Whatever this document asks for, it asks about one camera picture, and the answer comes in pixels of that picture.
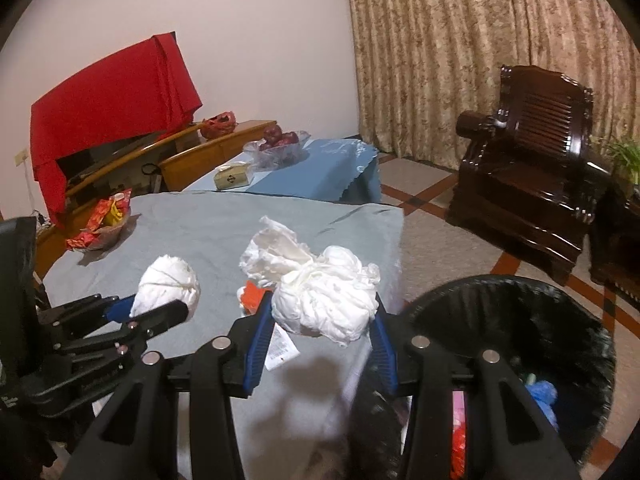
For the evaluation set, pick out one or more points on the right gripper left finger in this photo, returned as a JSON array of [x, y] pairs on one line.
[[135, 436]]

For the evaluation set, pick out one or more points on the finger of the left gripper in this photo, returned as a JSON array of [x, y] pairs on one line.
[[155, 322], [119, 312]]

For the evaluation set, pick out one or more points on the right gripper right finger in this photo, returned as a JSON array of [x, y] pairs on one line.
[[507, 436]]

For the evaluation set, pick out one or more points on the white tissue ball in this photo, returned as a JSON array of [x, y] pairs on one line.
[[167, 279]]

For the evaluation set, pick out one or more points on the orange mesh sleeve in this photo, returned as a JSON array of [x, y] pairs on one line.
[[250, 297]]

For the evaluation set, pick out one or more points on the white plastic bag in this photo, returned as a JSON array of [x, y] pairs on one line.
[[333, 296]]

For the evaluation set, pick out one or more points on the pink packaging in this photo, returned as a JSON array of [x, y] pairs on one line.
[[458, 409]]

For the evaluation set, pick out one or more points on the red plastic wrapper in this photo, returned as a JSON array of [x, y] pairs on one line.
[[458, 450]]

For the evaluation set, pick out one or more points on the blue plastic bag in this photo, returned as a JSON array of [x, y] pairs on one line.
[[544, 394]]

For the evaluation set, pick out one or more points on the black bin with liner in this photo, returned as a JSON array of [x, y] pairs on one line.
[[545, 335]]

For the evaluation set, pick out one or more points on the grey-blue table cloth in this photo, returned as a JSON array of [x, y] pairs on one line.
[[293, 426]]

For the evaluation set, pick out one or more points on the tissue box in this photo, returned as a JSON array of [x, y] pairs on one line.
[[233, 175]]

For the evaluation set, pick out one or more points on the glass fruit bowl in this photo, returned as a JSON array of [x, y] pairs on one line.
[[277, 149]]

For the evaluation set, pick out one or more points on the dark wooden armchair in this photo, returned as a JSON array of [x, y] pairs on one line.
[[529, 180]]

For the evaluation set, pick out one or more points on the blue side table cloth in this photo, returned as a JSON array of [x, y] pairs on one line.
[[334, 170]]

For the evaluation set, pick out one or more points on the red cloth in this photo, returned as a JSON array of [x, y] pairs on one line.
[[142, 89]]

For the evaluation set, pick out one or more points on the dark wooden side table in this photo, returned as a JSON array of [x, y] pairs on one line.
[[615, 244]]

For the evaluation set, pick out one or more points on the potted green plant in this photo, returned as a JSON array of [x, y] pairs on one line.
[[625, 158]]

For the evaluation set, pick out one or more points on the patterned beige curtain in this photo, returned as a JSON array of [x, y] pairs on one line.
[[421, 63]]

